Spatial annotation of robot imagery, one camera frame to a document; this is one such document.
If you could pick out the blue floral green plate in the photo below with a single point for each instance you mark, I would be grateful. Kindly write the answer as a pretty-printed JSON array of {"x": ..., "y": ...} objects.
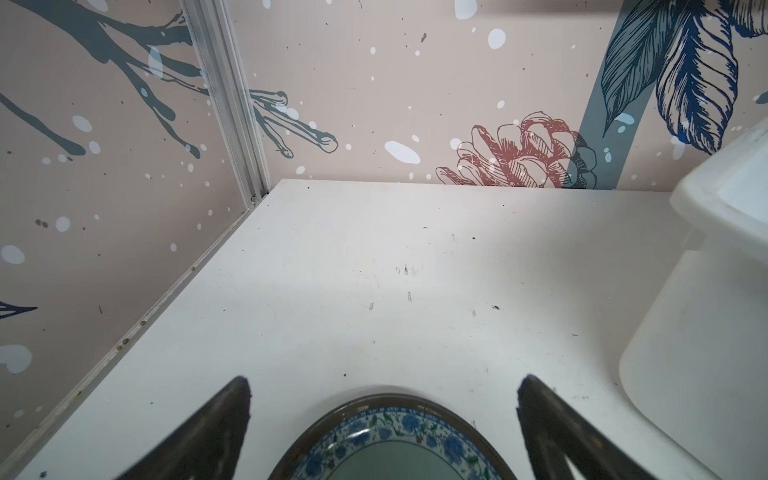
[{"x": 391, "y": 436}]

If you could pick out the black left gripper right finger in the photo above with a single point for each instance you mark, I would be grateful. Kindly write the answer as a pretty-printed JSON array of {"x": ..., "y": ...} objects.
[{"x": 558, "y": 439}]

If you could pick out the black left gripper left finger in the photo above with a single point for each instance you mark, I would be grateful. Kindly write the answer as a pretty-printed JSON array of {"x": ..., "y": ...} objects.
[{"x": 207, "y": 445}]

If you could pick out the aluminium frame post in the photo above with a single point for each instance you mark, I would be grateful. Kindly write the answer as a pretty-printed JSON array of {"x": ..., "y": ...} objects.
[{"x": 212, "y": 31}]

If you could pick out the white plastic bin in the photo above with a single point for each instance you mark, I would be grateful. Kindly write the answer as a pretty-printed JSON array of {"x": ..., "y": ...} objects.
[{"x": 697, "y": 365}]

